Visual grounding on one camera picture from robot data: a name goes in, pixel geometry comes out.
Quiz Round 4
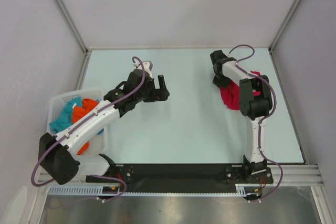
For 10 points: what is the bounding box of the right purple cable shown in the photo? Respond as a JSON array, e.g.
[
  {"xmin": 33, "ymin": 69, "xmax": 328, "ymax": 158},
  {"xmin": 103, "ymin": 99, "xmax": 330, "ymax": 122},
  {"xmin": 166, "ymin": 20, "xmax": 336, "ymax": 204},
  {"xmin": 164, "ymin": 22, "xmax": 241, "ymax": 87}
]
[{"xmin": 227, "ymin": 45, "xmax": 284, "ymax": 202}]

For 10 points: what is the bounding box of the magenta t shirt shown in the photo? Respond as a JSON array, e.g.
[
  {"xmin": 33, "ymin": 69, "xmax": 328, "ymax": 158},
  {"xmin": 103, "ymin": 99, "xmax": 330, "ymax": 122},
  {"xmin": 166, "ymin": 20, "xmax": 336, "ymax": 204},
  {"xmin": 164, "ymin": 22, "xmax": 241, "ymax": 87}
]
[{"xmin": 219, "ymin": 70, "xmax": 263, "ymax": 111}]

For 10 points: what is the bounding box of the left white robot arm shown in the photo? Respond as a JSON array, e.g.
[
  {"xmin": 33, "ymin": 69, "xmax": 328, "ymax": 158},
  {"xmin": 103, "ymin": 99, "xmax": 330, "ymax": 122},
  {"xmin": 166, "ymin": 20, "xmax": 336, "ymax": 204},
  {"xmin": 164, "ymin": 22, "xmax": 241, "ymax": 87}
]
[{"xmin": 37, "ymin": 69, "xmax": 170, "ymax": 185}]

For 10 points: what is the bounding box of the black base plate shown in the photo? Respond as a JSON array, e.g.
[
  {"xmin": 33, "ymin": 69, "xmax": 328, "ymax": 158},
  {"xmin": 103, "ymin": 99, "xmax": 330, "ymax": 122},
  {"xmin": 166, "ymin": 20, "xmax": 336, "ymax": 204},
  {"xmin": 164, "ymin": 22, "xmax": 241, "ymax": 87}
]
[{"xmin": 86, "ymin": 163, "xmax": 274, "ymax": 194}]

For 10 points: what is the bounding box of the teal t shirt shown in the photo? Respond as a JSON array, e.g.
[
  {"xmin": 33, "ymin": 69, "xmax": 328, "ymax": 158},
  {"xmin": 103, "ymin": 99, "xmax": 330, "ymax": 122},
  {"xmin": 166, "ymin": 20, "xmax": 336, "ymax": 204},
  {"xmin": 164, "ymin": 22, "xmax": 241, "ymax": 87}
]
[{"xmin": 48, "ymin": 98, "xmax": 104, "ymax": 135}]

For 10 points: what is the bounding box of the white plastic laundry basket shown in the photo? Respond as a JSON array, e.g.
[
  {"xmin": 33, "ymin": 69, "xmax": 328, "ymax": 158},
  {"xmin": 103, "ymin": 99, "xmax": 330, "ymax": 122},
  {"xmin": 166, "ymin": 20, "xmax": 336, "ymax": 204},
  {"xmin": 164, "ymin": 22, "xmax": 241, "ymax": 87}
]
[{"xmin": 47, "ymin": 88, "xmax": 107, "ymax": 156}]

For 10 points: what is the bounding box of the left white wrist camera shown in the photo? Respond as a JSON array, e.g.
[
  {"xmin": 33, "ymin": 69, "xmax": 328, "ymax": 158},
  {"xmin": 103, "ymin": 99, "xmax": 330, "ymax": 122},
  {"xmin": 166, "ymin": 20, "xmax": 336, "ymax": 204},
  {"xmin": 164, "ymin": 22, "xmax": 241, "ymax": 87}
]
[{"xmin": 133, "ymin": 60, "xmax": 153, "ymax": 78}]

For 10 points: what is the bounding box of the grey slotted cable duct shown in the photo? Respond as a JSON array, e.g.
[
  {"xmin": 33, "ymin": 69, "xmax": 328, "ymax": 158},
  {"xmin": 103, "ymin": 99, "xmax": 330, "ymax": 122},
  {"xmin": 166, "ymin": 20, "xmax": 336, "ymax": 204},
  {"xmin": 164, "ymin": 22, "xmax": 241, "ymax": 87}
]
[{"xmin": 48, "ymin": 185, "xmax": 262, "ymax": 198}]

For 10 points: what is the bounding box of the orange t shirt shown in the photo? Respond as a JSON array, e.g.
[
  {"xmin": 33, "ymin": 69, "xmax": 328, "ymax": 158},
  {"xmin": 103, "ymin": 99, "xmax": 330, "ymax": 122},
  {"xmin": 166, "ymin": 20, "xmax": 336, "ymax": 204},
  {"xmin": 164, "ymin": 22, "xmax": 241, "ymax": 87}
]
[{"xmin": 72, "ymin": 99, "xmax": 103, "ymax": 155}]

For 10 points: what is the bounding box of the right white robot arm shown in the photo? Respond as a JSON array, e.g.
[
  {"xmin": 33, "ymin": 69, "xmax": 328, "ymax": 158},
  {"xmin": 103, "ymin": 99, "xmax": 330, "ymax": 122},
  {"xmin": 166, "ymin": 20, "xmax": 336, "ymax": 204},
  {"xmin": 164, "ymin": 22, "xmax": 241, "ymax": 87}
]
[{"xmin": 210, "ymin": 50, "xmax": 273, "ymax": 183}]

